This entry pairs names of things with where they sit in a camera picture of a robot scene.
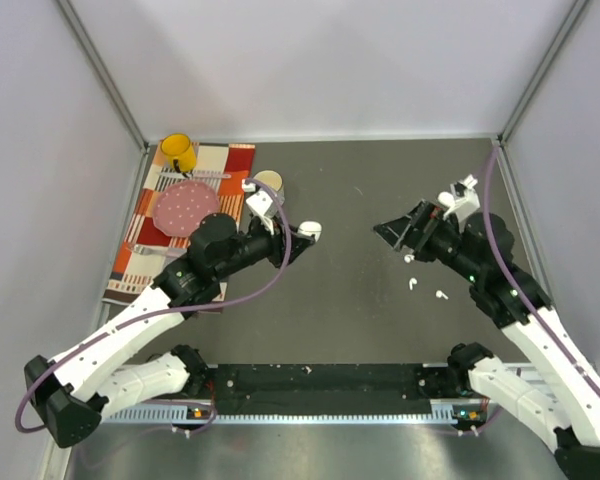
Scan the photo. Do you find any patchwork placemat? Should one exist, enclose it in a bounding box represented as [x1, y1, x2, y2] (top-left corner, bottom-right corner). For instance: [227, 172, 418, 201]
[102, 141, 257, 314]

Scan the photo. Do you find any white oval case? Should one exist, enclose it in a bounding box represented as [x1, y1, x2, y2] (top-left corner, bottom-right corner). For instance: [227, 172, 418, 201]
[438, 191, 455, 208]

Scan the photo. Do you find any cream mug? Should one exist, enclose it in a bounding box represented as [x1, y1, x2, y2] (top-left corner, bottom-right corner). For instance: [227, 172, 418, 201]
[254, 170, 285, 204]

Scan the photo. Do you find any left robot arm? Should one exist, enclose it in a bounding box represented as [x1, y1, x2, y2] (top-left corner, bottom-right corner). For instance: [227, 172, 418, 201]
[21, 213, 322, 448]

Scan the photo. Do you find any pink dotted plate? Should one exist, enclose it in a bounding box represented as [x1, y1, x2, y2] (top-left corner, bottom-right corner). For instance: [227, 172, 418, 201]
[152, 180, 220, 238]

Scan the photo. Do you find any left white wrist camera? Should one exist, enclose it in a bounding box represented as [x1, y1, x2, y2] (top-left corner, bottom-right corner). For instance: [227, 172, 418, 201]
[242, 178, 280, 221]

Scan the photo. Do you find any grey cable duct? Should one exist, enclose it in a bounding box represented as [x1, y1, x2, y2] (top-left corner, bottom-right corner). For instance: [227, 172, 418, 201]
[99, 399, 486, 425]

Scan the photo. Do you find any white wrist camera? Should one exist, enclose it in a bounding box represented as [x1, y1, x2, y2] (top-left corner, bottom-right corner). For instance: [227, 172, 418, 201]
[242, 178, 280, 221]
[438, 175, 480, 223]

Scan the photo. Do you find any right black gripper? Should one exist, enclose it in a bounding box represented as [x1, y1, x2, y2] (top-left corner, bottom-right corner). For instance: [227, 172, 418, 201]
[371, 198, 480, 281]

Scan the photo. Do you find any pink handled fork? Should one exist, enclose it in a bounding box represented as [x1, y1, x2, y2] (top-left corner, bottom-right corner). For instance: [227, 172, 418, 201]
[125, 244, 185, 258]

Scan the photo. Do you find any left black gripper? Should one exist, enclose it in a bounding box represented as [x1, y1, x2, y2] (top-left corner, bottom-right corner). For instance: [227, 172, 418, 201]
[214, 215, 314, 280]

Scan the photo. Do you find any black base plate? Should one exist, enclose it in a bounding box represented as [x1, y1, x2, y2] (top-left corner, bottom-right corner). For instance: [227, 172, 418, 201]
[199, 362, 481, 416]

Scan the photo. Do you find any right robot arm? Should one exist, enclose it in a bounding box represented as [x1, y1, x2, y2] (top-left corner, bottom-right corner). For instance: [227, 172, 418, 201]
[373, 200, 600, 479]

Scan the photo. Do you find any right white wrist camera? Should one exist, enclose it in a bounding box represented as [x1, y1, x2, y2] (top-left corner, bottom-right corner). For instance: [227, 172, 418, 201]
[438, 175, 480, 223]

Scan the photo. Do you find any yellow mug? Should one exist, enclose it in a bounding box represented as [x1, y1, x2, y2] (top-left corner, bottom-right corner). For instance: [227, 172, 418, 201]
[160, 133, 197, 173]

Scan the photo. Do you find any white earbud charging case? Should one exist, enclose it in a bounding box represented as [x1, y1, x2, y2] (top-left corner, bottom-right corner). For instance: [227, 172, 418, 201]
[297, 220, 322, 241]

